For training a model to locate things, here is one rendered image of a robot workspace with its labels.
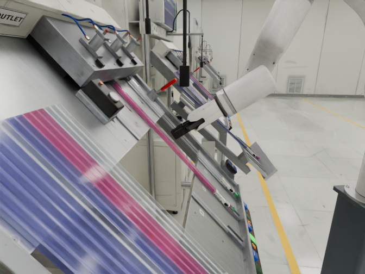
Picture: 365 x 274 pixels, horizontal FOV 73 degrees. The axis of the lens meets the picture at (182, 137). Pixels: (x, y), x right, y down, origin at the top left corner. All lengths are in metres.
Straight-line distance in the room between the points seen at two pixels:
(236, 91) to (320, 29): 8.11
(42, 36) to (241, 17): 7.92
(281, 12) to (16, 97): 0.62
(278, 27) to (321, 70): 8.11
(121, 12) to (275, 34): 1.17
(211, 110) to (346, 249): 0.75
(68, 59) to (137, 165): 1.38
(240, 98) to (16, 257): 0.60
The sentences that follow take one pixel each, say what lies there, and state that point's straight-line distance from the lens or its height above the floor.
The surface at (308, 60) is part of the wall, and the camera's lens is 8.68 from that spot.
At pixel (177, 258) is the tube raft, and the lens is 0.42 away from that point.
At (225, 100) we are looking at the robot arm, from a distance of 0.71.
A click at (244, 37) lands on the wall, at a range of 8.29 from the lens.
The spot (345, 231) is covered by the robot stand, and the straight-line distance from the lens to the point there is 1.15.
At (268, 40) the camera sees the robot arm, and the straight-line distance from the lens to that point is 0.73.
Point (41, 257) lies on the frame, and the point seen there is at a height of 0.65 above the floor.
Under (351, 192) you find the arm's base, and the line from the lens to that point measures 1.09.
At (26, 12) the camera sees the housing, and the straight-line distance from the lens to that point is 0.54.
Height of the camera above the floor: 1.17
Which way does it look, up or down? 18 degrees down
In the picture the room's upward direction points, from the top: straight up
